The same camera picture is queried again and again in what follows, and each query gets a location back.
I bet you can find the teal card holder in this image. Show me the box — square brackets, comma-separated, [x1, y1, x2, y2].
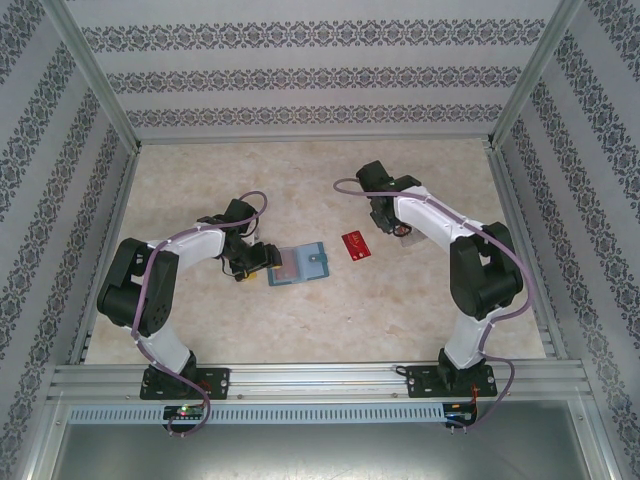
[266, 241, 332, 288]

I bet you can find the small circuit board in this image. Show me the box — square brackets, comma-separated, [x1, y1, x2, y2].
[444, 402, 480, 426]
[162, 404, 207, 421]

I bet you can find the grey metal panel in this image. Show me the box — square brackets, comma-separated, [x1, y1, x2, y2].
[29, 423, 614, 480]

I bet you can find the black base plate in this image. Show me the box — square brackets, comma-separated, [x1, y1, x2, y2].
[139, 367, 232, 401]
[405, 364, 499, 400]

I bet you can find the aluminium side rail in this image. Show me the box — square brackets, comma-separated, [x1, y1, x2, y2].
[487, 144, 570, 360]
[68, 147, 142, 366]

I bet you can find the aluminium mounting rail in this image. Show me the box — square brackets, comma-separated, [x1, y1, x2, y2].
[47, 362, 586, 401]

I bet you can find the purple cable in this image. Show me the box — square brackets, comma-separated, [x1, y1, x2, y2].
[332, 178, 533, 434]
[130, 190, 269, 439]

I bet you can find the white slotted cable duct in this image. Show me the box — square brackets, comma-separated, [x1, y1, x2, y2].
[67, 403, 446, 425]

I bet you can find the aluminium frame post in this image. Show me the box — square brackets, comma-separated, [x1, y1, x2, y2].
[43, 0, 143, 151]
[486, 0, 586, 149]

